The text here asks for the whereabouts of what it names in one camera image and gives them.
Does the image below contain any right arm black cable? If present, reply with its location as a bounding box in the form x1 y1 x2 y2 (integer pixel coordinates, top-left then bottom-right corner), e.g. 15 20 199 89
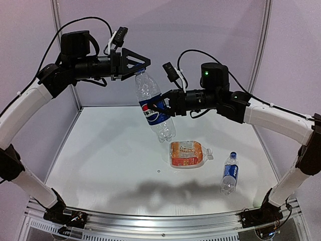
177 49 316 121

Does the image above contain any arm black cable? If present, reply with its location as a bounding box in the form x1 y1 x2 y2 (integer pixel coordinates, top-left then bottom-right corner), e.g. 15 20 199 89
177 49 316 121
0 16 112 185

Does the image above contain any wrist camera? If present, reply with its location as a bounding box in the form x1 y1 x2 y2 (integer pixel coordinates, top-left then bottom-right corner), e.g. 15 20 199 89
103 27 128 55
162 62 188 93

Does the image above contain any orange label flat bottle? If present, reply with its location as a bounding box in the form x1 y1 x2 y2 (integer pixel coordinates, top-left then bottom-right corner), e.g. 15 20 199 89
169 141 214 169

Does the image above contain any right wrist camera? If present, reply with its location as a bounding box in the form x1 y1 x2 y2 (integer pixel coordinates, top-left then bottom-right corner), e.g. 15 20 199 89
162 62 188 93

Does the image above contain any right corner aluminium post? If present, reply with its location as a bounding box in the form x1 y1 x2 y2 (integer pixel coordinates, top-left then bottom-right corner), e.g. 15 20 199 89
247 0 273 93

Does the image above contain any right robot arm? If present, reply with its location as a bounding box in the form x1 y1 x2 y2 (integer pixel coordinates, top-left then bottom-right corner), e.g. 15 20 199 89
147 88 320 230

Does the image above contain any Pepsi bottle blue label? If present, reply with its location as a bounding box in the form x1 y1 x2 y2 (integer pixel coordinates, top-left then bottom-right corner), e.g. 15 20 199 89
134 68 177 144

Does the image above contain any left corner aluminium post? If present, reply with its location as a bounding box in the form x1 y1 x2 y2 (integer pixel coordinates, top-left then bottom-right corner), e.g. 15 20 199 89
51 1 82 111

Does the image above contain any clear bottle blue text label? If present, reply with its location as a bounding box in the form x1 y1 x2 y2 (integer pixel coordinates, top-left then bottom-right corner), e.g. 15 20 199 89
220 152 239 195

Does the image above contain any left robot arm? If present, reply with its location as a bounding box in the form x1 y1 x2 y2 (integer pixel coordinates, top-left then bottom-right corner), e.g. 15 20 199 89
1 47 138 240

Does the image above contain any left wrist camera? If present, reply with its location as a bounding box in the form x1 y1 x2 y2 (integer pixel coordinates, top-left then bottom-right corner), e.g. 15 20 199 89
103 27 128 55

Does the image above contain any corner aluminium post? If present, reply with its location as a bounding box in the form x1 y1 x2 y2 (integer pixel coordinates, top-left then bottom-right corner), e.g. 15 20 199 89
51 1 82 111
247 0 273 93

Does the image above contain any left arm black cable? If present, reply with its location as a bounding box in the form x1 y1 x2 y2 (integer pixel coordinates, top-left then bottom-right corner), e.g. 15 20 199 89
0 16 112 185

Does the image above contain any aluminium table frame rail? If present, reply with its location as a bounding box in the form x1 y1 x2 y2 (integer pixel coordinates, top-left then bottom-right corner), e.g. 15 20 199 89
18 199 309 240

